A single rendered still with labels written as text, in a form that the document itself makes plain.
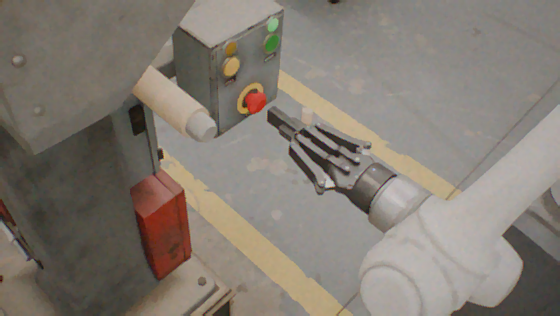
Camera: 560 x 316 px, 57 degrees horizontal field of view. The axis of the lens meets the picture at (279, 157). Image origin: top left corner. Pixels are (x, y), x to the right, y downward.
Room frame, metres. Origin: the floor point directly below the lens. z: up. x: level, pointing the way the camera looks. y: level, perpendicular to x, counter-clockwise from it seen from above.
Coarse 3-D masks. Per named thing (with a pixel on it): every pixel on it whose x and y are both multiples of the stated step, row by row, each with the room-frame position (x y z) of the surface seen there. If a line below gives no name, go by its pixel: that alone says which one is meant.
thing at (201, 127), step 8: (200, 112) 0.33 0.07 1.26; (192, 120) 0.32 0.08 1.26; (200, 120) 0.32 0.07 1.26; (208, 120) 0.32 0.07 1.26; (192, 128) 0.31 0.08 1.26; (200, 128) 0.31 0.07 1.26; (208, 128) 0.31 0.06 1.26; (216, 128) 0.32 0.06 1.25; (192, 136) 0.31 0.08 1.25; (200, 136) 0.31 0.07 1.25; (208, 136) 0.31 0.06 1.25
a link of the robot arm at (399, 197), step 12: (396, 180) 0.47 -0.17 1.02; (408, 180) 0.48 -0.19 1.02; (384, 192) 0.45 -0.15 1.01; (396, 192) 0.45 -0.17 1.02; (408, 192) 0.45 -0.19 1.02; (420, 192) 0.46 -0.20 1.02; (372, 204) 0.45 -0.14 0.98; (384, 204) 0.44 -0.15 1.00; (396, 204) 0.44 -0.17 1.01; (408, 204) 0.43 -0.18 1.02; (420, 204) 0.44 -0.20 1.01; (372, 216) 0.43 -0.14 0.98; (384, 216) 0.43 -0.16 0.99; (396, 216) 0.42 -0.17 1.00; (384, 228) 0.42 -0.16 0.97
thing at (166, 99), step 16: (144, 80) 0.36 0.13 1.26; (160, 80) 0.36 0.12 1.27; (144, 96) 0.35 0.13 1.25; (160, 96) 0.34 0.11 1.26; (176, 96) 0.34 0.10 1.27; (160, 112) 0.33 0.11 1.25; (176, 112) 0.32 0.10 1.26; (192, 112) 0.32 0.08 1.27; (208, 112) 0.34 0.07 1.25; (176, 128) 0.32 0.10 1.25
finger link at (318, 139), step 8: (312, 128) 0.59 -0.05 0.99; (312, 136) 0.58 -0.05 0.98; (320, 136) 0.57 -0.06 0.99; (320, 144) 0.57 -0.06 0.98; (328, 144) 0.56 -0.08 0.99; (328, 152) 0.55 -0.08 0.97; (336, 152) 0.55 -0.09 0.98; (344, 152) 0.54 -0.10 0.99; (352, 160) 0.53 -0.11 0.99; (360, 160) 0.53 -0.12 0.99
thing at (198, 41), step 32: (224, 0) 0.72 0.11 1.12; (256, 0) 0.73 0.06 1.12; (192, 32) 0.63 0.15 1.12; (224, 32) 0.64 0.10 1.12; (256, 32) 0.67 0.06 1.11; (192, 64) 0.63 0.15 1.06; (224, 64) 0.61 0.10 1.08; (256, 64) 0.67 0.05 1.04; (192, 96) 0.63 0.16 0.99; (224, 96) 0.61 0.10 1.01; (224, 128) 0.61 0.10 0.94
